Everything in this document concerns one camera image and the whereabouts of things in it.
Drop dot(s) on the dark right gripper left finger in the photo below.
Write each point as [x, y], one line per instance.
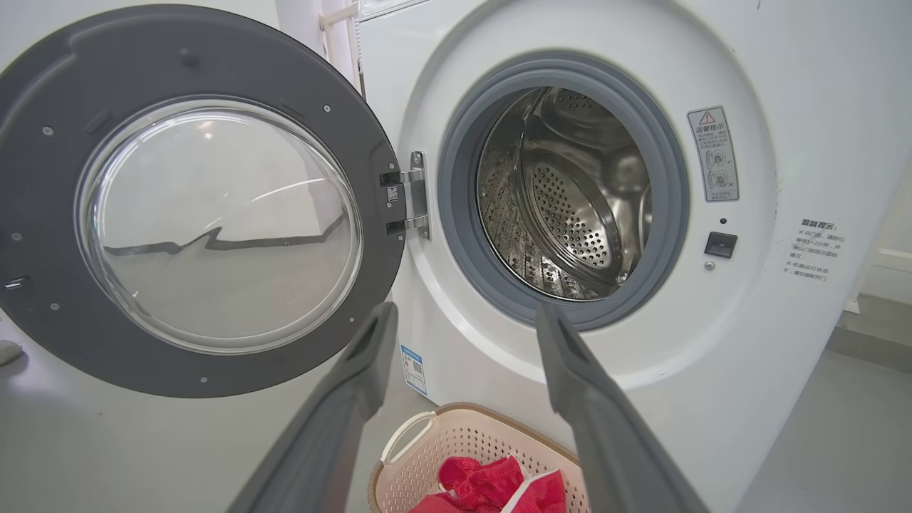
[328, 442]

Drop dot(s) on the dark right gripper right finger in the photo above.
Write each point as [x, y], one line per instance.
[613, 456]

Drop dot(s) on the red garment with white trim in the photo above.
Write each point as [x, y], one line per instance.
[477, 481]

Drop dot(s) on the dark grey round glass door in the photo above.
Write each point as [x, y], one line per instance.
[64, 85]

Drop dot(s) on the cream perforated laundry basket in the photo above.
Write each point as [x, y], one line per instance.
[427, 470]

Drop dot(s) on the white front-load washing machine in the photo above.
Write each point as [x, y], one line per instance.
[748, 356]

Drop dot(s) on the black door latch socket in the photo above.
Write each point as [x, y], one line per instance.
[720, 244]

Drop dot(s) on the steel washing drum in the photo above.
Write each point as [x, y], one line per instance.
[570, 206]

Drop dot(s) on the metal door hinge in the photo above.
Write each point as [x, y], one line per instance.
[419, 196]

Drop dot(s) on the grey rubber door seal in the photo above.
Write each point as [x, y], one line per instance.
[456, 199]

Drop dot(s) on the blue energy label sticker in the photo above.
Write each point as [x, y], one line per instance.
[414, 370]

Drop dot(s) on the grey warning sticker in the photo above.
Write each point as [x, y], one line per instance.
[713, 153]

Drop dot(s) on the small white floor object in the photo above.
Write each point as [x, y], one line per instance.
[8, 353]

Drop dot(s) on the white wall pipe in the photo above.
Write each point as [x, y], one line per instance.
[340, 16]

